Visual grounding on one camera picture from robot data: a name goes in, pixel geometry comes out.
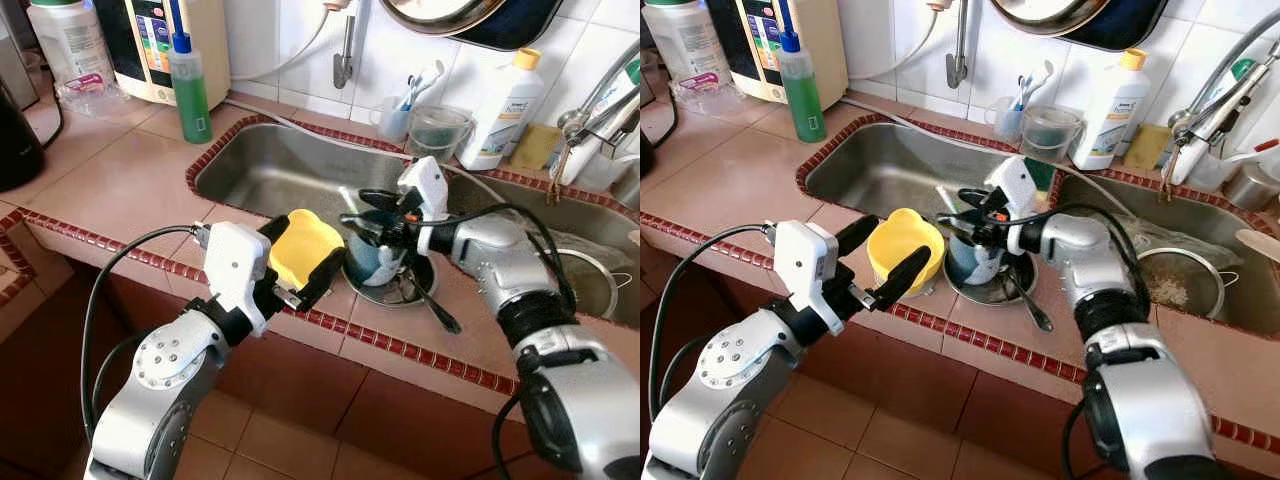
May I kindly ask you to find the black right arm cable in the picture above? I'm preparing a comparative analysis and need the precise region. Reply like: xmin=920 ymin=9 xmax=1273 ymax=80
xmin=438 ymin=202 xmax=579 ymax=313
xmin=1028 ymin=202 xmax=1152 ymax=303

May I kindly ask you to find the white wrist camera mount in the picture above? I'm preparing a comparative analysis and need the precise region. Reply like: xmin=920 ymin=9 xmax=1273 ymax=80
xmin=774 ymin=219 xmax=847 ymax=337
xmin=203 ymin=221 xmax=274 ymax=337
xmin=984 ymin=154 xmax=1042 ymax=224
xmin=397 ymin=156 xmax=451 ymax=224

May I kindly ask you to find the hanging steel pan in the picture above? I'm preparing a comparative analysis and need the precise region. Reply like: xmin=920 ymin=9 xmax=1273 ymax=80
xmin=377 ymin=0 xmax=512 ymax=39
xmin=989 ymin=0 xmax=1117 ymax=39

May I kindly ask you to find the shallow steel bowl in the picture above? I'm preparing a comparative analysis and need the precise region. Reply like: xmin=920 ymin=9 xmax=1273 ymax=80
xmin=941 ymin=250 xmax=1039 ymax=307
xmin=343 ymin=250 xmax=437 ymax=308

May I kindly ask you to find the clear package pink label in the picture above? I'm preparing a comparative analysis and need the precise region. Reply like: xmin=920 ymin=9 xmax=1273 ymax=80
xmin=54 ymin=78 xmax=128 ymax=108
xmin=674 ymin=70 xmax=750 ymax=107

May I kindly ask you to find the clear plastic bag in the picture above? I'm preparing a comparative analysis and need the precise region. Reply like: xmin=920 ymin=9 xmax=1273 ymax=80
xmin=1114 ymin=214 xmax=1247 ymax=272

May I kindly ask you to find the green and yellow sponge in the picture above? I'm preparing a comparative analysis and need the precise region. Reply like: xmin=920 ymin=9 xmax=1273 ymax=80
xmin=1021 ymin=154 xmax=1057 ymax=194

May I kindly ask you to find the white detergent bottle yellow cap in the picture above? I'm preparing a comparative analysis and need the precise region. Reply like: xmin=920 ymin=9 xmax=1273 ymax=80
xmin=457 ymin=47 xmax=547 ymax=172
xmin=1069 ymin=47 xmax=1154 ymax=172

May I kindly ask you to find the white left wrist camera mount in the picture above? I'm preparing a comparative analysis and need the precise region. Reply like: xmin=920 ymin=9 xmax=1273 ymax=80
xmin=203 ymin=221 xmax=274 ymax=337
xmin=774 ymin=219 xmax=847 ymax=337

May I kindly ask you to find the yellow plastic bowl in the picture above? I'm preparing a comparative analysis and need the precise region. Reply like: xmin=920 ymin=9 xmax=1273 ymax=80
xmin=267 ymin=208 xmax=346 ymax=293
xmin=865 ymin=207 xmax=947 ymax=299

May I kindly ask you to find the frayed hanging rope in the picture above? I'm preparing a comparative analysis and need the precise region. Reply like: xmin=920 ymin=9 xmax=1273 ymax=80
xmin=546 ymin=140 xmax=577 ymax=207
xmin=1159 ymin=140 xmax=1187 ymax=202

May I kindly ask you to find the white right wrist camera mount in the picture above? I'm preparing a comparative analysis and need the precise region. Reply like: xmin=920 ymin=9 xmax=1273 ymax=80
xmin=397 ymin=156 xmax=451 ymax=224
xmin=984 ymin=154 xmax=1042 ymax=224

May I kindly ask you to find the chrome sink faucet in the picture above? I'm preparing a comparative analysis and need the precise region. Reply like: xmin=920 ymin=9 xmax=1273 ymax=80
xmin=553 ymin=38 xmax=641 ymax=191
xmin=1160 ymin=8 xmax=1280 ymax=193

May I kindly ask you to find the clear toothbrush cup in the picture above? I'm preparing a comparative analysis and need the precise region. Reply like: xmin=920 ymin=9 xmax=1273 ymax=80
xmin=984 ymin=96 xmax=1024 ymax=142
xmin=377 ymin=96 xmax=414 ymax=142

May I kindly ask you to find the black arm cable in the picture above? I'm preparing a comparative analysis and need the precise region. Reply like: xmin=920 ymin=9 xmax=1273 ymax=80
xmin=1028 ymin=202 xmax=1152 ymax=303
xmin=79 ymin=224 xmax=208 ymax=443
xmin=647 ymin=222 xmax=778 ymax=423
xmin=438 ymin=202 xmax=579 ymax=313

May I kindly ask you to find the teal ceramic mug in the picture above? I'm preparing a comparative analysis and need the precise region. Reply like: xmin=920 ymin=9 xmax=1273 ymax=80
xmin=345 ymin=235 xmax=407 ymax=287
xmin=944 ymin=235 xmax=1007 ymax=287

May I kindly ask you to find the chrome wall tap pipe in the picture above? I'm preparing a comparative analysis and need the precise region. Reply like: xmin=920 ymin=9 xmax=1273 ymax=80
xmin=332 ymin=8 xmax=358 ymax=90
xmin=944 ymin=0 xmax=972 ymax=90

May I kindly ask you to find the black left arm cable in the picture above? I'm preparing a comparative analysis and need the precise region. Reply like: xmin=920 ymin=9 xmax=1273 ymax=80
xmin=79 ymin=224 xmax=208 ymax=443
xmin=647 ymin=222 xmax=778 ymax=423

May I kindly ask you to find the small steel cup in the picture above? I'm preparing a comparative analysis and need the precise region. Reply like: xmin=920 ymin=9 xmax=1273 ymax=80
xmin=1221 ymin=159 xmax=1280 ymax=212

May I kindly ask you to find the green dish soap pump bottle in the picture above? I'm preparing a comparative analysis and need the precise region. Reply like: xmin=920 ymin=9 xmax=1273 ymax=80
xmin=166 ymin=0 xmax=213 ymax=145
xmin=774 ymin=0 xmax=829 ymax=145

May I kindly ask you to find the steel sink basin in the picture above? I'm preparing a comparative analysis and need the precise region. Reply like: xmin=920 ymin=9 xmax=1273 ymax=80
xmin=1044 ymin=167 xmax=1280 ymax=343
xmin=188 ymin=116 xmax=481 ymax=256
xmin=796 ymin=114 xmax=1057 ymax=257
xmin=440 ymin=168 xmax=641 ymax=329

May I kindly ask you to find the steel pot with handles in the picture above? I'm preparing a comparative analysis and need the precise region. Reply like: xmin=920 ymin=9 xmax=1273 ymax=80
xmin=544 ymin=247 xmax=634 ymax=322
xmin=1134 ymin=246 xmax=1242 ymax=322

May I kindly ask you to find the white toothbrush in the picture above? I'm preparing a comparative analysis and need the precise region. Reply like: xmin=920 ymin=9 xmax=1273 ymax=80
xmin=414 ymin=59 xmax=447 ymax=110
xmin=1024 ymin=59 xmax=1057 ymax=110

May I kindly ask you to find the beige water purifier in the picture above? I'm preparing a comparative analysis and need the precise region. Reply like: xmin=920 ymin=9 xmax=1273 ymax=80
xmin=108 ymin=0 xmax=232 ymax=108
xmin=729 ymin=0 xmax=850 ymax=107

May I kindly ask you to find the clear plastic cup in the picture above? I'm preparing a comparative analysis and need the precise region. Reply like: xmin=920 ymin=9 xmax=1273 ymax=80
xmin=1189 ymin=139 xmax=1280 ymax=194

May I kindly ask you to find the white drain hose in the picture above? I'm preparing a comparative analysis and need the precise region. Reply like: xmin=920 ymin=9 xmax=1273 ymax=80
xmin=844 ymin=94 xmax=1123 ymax=203
xmin=221 ymin=98 xmax=506 ymax=204

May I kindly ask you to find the white plastic jar green lid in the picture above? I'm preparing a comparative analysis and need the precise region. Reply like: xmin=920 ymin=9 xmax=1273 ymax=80
xmin=667 ymin=0 xmax=747 ymax=87
xmin=26 ymin=0 xmax=114 ymax=94

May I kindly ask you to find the hanging dark blue pan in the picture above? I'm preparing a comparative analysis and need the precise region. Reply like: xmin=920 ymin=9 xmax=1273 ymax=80
xmin=453 ymin=0 xmax=567 ymax=52
xmin=1063 ymin=0 xmax=1172 ymax=52

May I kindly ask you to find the metal spoon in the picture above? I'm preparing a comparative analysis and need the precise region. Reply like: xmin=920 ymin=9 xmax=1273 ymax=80
xmin=403 ymin=266 xmax=464 ymax=335
xmin=999 ymin=264 xmax=1055 ymax=334

